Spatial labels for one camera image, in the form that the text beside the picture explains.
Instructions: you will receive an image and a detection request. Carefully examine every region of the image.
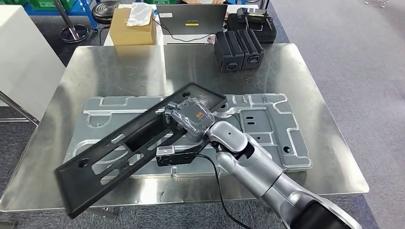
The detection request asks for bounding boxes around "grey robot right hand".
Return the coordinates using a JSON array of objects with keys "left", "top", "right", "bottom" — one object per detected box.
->
[{"left": 164, "top": 97, "right": 216, "bottom": 143}]

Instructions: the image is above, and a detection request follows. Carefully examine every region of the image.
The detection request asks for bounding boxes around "black plastic mounting plate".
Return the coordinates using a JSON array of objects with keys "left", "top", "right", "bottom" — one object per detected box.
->
[{"left": 54, "top": 83, "right": 228, "bottom": 219}]

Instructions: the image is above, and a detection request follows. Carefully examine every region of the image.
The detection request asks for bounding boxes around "stainless steel workbench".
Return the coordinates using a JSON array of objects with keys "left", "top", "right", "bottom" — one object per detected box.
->
[{"left": 0, "top": 43, "right": 370, "bottom": 229}]

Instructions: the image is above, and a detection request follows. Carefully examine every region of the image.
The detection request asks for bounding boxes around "grey stamped metal panel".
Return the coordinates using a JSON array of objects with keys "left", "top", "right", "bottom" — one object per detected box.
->
[{"left": 63, "top": 93, "right": 313, "bottom": 179}]

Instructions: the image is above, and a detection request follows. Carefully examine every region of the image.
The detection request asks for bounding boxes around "black ribbed case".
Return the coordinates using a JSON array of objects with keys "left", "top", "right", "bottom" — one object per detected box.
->
[
  {"left": 235, "top": 28, "right": 266, "bottom": 71},
  {"left": 214, "top": 31, "right": 246, "bottom": 73}
]

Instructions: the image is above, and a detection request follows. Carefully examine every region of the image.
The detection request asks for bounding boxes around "cardboard box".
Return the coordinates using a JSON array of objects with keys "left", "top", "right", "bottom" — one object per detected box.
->
[{"left": 109, "top": 8, "right": 158, "bottom": 46}]

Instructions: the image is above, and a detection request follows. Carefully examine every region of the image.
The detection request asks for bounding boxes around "black equipment bag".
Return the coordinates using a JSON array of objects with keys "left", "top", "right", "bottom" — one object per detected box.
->
[{"left": 226, "top": 7, "right": 277, "bottom": 44}]

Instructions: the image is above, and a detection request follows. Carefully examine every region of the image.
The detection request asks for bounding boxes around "white plastic bag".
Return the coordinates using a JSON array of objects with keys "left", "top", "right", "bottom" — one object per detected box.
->
[{"left": 126, "top": 2, "right": 154, "bottom": 27}]

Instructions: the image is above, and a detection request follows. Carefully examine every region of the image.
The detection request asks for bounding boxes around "chrome stanchion with black base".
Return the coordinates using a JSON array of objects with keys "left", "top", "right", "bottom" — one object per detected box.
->
[{"left": 52, "top": 0, "right": 90, "bottom": 44}]

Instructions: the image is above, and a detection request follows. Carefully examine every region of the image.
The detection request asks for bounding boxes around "blue metal cart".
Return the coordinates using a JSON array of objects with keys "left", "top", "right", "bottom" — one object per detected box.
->
[{"left": 23, "top": 0, "right": 99, "bottom": 32}]

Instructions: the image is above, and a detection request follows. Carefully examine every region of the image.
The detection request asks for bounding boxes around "stainless steel side table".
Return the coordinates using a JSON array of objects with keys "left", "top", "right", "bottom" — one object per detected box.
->
[{"left": 0, "top": 92, "right": 40, "bottom": 127}]

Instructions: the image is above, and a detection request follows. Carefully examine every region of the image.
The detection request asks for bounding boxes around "white cabinet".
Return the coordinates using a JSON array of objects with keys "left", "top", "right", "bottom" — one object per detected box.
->
[{"left": 0, "top": 4, "right": 66, "bottom": 122}]

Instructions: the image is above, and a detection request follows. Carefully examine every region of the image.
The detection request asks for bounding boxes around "green plastic crate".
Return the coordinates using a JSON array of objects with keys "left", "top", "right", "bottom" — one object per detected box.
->
[{"left": 29, "top": 0, "right": 76, "bottom": 10}]

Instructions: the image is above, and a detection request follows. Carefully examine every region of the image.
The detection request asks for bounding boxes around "metal chair base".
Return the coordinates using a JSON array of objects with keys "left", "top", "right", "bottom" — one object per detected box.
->
[{"left": 363, "top": 0, "right": 390, "bottom": 9}]

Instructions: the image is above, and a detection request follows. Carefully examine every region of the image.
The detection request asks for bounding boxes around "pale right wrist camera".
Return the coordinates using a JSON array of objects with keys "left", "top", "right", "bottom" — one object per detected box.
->
[{"left": 156, "top": 140, "right": 211, "bottom": 167}]

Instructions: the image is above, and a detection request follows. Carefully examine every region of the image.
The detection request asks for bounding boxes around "black camera cable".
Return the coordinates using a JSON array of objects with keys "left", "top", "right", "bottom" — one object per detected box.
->
[{"left": 196, "top": 153, "right": 254, "bottom": 229}]

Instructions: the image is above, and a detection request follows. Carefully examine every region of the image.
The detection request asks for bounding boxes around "black laptop cable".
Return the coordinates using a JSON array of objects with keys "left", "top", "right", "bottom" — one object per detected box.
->
[{"left": 152, "top": 17, "right": 217, "bottom": 43}]

